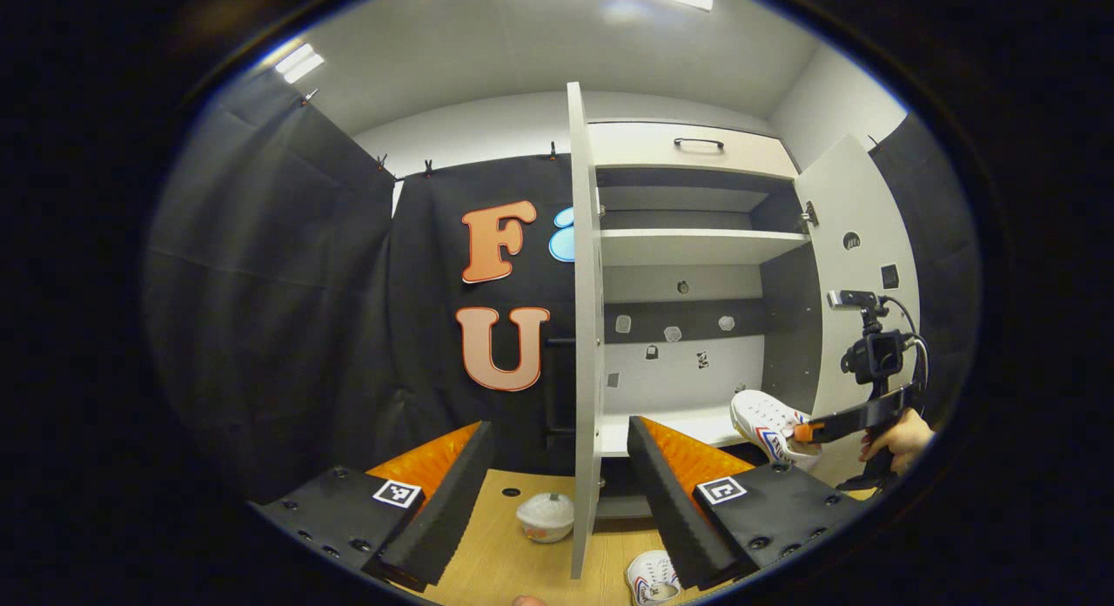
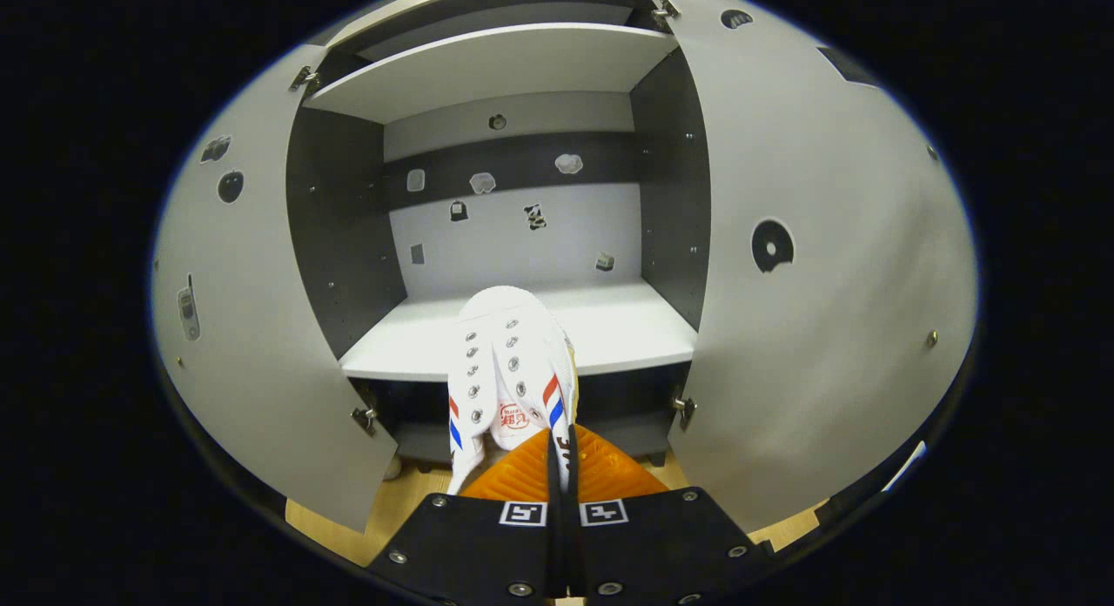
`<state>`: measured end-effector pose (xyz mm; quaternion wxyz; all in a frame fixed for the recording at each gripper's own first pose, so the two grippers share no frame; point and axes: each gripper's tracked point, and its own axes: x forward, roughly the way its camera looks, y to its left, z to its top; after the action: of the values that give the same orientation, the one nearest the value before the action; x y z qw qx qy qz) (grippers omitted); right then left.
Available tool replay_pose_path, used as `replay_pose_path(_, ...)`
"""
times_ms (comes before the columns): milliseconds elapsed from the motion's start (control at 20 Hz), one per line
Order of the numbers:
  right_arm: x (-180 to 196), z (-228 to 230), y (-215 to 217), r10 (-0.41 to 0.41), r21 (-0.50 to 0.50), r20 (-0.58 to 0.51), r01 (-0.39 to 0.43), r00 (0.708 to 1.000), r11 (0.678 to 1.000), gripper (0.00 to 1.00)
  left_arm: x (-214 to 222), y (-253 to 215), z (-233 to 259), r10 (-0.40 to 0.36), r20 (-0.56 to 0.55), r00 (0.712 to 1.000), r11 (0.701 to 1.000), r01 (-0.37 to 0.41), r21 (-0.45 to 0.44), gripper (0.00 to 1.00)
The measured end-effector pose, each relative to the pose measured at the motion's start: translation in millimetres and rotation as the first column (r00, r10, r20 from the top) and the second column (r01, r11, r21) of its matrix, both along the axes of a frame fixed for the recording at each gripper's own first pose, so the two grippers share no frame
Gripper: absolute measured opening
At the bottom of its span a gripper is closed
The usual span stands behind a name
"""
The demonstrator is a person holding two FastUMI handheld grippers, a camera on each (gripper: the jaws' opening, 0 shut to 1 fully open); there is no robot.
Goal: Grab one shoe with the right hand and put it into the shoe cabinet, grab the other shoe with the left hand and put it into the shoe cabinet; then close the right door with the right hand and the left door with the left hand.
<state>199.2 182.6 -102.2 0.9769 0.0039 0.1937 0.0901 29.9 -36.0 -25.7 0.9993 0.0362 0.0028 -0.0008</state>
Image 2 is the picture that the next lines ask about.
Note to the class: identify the white shoe cabinet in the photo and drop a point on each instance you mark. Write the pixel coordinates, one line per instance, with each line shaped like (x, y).
(609, 327)

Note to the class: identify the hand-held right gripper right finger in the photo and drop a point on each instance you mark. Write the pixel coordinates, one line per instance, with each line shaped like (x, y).
(661, 545)

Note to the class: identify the white shoe cabinet door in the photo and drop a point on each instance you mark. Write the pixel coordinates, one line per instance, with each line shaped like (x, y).
(827, 345)
(252, 327)

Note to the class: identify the white striped shoe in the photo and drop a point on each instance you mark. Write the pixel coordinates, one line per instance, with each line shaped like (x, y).
(505, 345)

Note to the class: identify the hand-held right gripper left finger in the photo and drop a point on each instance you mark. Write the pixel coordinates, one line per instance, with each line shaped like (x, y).
(470, 545)

